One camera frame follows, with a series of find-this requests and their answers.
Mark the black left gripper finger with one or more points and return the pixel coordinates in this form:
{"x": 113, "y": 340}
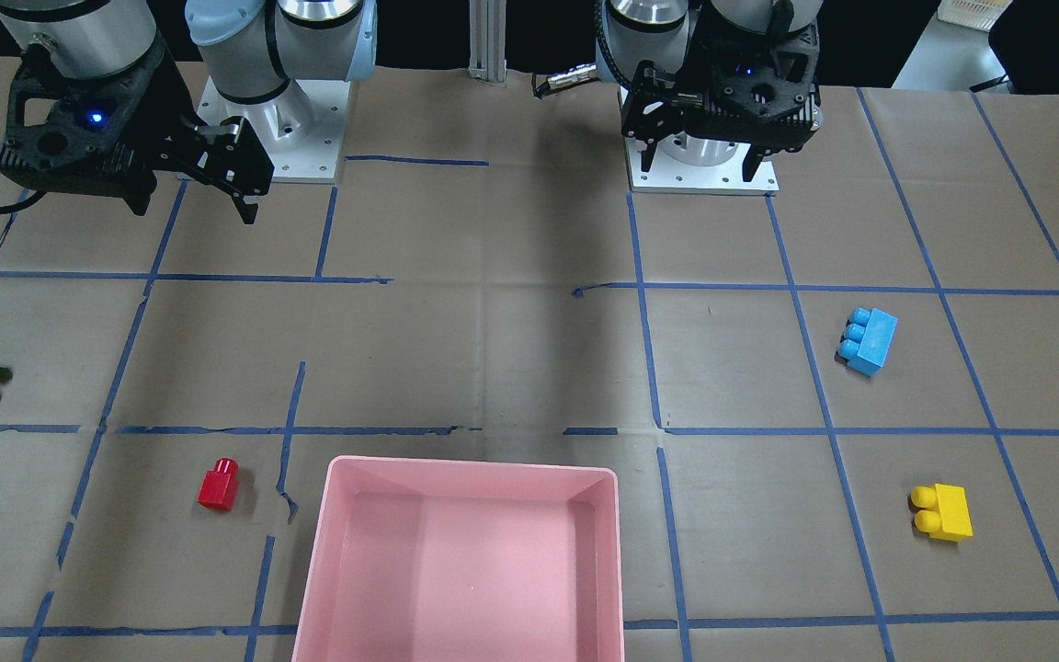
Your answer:
{"x": 752, "y": 161}
{"x": 647, "y": 154}

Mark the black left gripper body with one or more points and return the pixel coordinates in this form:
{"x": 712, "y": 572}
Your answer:
{"x": 697, "y": 92}

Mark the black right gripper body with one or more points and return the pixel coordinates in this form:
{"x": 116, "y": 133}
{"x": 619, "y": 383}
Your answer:
{"x": 168, "y": 112}

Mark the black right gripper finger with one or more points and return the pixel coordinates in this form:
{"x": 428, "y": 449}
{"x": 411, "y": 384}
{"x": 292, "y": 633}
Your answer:
{"x": 248, "y": 206}

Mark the blue toy block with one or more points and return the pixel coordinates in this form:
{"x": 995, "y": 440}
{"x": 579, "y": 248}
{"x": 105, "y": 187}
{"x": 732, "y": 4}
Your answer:
{"x": 867, "y": 339}

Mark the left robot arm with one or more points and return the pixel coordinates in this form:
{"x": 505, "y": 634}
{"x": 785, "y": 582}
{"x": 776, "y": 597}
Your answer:
{"x": 630, "y": 31}

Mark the pink plastic box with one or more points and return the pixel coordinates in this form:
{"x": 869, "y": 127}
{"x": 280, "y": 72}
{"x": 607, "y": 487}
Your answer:
{"x": 421, "y": 559}

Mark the red toy block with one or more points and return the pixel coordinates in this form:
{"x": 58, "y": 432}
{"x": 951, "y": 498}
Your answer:
{"x": 219, "y": 486}

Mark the yellow toy block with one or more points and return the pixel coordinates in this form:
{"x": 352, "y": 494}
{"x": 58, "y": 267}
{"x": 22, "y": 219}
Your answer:
{"x": 941, "y": 512}

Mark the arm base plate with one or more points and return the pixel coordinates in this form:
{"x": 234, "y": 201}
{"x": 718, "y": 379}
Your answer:
{"x": 685, "y": 164}
{"x": 303, "y": 129}

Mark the aluminium frame post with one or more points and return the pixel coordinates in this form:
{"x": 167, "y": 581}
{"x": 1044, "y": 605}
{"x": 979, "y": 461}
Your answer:
{"x": 487, "y": 42}

